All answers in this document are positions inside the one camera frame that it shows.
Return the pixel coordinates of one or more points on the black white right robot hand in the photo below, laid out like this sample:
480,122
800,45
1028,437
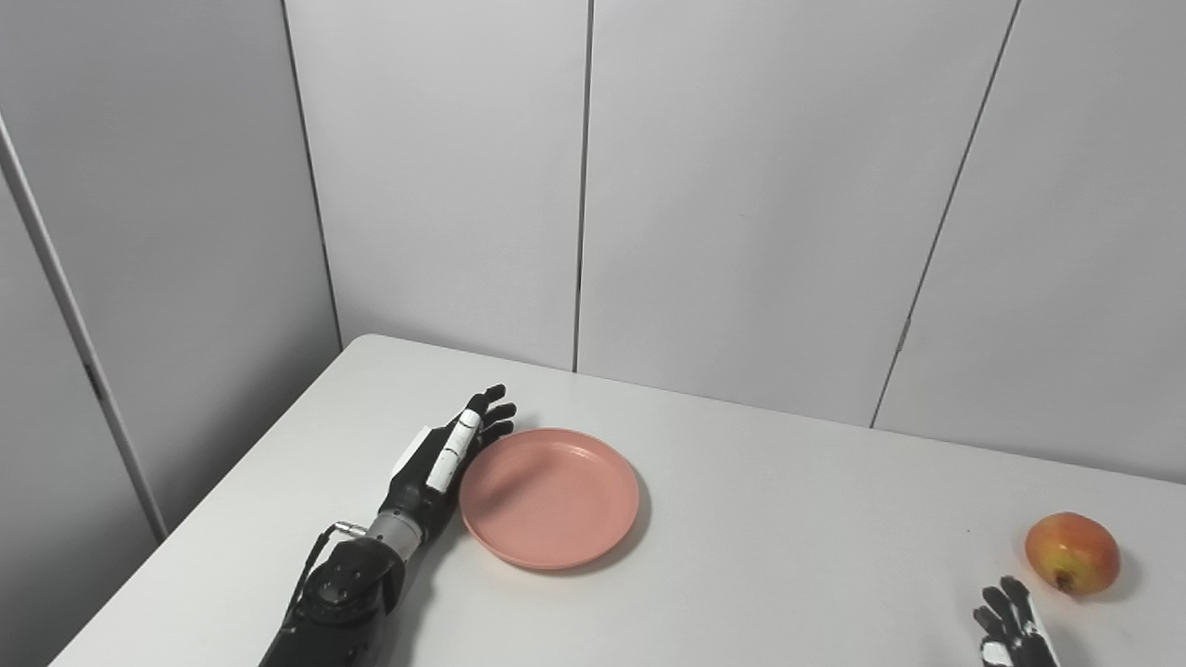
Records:
1015,635

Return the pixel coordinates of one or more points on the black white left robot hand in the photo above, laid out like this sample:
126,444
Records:
422,482

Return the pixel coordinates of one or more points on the red-yellow apple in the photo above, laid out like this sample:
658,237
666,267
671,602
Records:
1072,551

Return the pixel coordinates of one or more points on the pink round plate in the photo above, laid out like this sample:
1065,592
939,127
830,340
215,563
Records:
548,497

